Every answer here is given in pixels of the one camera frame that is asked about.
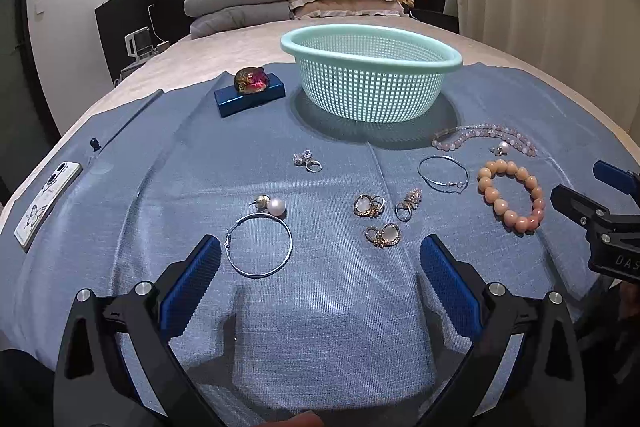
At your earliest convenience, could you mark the peach bead bracelet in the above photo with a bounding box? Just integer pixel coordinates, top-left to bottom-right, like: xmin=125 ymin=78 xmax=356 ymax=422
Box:
xmin=476 ymin=159 xmax=547 ymax=235

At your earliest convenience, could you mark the thin silver hoop bracelet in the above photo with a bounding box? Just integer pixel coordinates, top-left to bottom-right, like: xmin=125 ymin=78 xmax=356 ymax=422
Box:
xmin=416 ymin=154 xmax=470 ymax=195

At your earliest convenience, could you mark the pink bead necklace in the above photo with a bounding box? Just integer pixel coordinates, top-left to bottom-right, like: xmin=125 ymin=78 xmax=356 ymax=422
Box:
xmin=430 ymin=122 xmax=538 ymax=158

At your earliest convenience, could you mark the rose gold charm ring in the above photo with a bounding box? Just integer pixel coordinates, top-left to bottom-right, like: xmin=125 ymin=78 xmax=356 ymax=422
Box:
xmin=394 ymin=187 xmax=424 ymax=223

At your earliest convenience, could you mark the large silver bangle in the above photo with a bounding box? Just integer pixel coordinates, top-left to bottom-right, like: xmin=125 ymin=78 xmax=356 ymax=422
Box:
xmin=224 ymin=212 xmax=294 ymax=280

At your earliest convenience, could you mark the pearl earring gold back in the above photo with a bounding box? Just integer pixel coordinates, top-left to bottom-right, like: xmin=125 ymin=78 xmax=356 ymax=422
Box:
xmin=253 ymin=194 xmax=286 ymax=217

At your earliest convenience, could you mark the crystal silver ring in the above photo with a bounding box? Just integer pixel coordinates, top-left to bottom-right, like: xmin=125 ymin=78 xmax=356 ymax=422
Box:
xmin=292 ymin=148 xmax=324 ymax=174

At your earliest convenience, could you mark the beige bedspread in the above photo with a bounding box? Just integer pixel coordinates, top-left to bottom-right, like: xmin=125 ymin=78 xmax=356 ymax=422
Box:
xmin=1 ymin=16 xmax=639 ymax=225

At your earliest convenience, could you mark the white smartphone with case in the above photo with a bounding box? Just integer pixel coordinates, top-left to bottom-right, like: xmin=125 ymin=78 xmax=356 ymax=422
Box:
xmin=14 ymin=161 xmax=82 ymax=251

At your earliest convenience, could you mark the blue fabric cloth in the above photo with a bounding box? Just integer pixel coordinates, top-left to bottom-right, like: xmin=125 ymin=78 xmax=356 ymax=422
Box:
xmin=1 ymin=64 xmax=637 ymax=426

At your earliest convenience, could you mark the small dark blue pin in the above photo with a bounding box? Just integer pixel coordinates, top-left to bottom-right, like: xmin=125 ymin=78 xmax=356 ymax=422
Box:
xmin=90 ymin=138 xmax=102 ymax=153

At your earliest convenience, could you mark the mint green plastic basket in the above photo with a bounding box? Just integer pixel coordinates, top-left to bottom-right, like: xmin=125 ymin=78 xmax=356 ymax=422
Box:
xmin=280 ymin=24 xmax=462 ymax=124

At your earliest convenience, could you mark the blue rectangular box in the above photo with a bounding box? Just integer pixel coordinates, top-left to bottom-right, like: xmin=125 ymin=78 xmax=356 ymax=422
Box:
xmin=214 ymin=72 xmax=286 ymax=118

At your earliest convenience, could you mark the iridescent red shell ornament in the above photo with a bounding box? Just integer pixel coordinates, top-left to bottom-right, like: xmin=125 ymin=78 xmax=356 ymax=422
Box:
xmin=233 ymin=67 xmax=270 ymax=95

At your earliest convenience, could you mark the white device on nightstand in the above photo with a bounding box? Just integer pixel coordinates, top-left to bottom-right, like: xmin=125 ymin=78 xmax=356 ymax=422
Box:
xmin=124 ymin=26 xmax=153 ymax=61

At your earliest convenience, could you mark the pink ruffled pillow bottom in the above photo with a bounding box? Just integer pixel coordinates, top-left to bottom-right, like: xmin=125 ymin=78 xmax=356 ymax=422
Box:
xmin=294 ymin=0 xmax=404 ymax=18

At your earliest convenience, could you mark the grey pillow bottom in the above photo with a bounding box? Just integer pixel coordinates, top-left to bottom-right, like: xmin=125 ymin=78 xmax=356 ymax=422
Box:
xmin=190 ymin=1 xmax=292 ymax=39

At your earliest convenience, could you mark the white charging cable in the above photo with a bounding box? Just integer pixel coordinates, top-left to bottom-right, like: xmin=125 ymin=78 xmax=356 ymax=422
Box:
xmin=146 ymin=3 xmax=173 ymax=46

